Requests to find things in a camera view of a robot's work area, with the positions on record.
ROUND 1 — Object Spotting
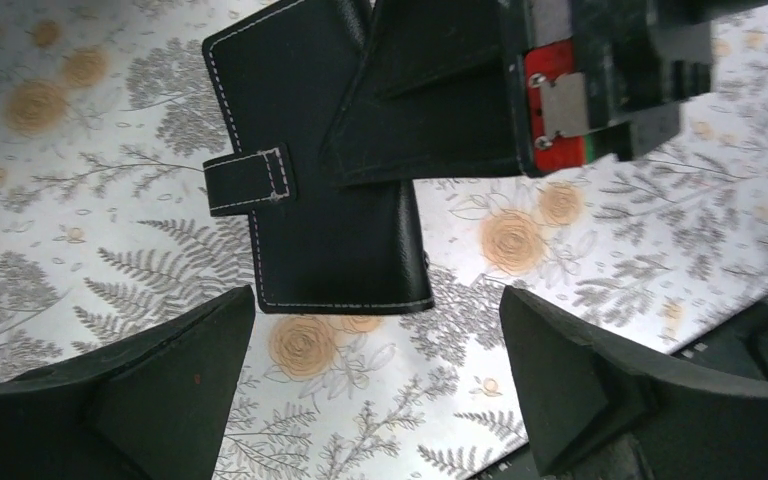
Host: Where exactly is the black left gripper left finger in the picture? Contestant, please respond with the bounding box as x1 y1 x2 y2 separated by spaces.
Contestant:
0 287 255 480

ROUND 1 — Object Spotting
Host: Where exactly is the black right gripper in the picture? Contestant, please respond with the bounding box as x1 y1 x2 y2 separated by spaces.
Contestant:
321 1 755 185

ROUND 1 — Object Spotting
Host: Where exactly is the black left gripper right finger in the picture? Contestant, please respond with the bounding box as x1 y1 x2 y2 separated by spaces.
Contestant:
499 286 768 479

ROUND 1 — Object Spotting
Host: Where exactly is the black card holder wallet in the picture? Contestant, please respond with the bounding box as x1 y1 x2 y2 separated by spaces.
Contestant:
202 0 434 315

